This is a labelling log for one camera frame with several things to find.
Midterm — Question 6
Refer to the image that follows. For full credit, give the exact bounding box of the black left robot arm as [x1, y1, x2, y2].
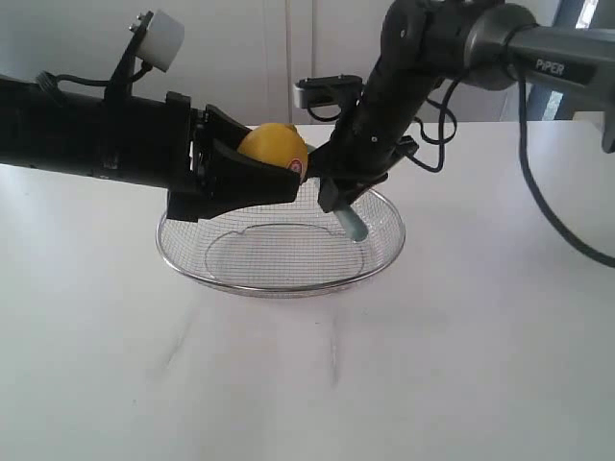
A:
[1, 79, 301, 222]

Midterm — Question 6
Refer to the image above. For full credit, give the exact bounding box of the yellow lemon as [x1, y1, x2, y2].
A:
[237, 123, 308, 179]

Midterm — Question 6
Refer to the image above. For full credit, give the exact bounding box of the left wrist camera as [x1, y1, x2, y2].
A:
[135, 10, 185, 72]

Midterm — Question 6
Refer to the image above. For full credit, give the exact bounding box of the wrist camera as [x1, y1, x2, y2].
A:
[293, 74, 363, 109]
[135, 10, 185, 72]

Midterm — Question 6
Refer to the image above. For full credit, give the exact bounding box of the teal handled peeler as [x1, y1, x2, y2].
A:
[307, 143, 370, 244]

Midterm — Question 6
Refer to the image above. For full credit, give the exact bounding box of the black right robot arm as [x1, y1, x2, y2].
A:
[296, 1, 614, 212]

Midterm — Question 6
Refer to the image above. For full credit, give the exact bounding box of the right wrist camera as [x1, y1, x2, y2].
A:
[293, 74, 363, 109]

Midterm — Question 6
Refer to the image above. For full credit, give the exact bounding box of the oval wire mesh basket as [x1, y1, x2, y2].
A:
[156, 181, 406, 299]

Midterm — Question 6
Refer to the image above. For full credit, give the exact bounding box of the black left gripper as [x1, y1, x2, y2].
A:
[165, 91, 301, 222]

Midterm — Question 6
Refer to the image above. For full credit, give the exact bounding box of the left camera black cable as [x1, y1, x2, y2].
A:
[36, 60, 155, 95]

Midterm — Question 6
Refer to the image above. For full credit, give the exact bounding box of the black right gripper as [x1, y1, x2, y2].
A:
[307, 86, 418, 213]

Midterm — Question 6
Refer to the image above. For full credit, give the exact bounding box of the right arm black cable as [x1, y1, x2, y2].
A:
[307, 71, 615, 268]

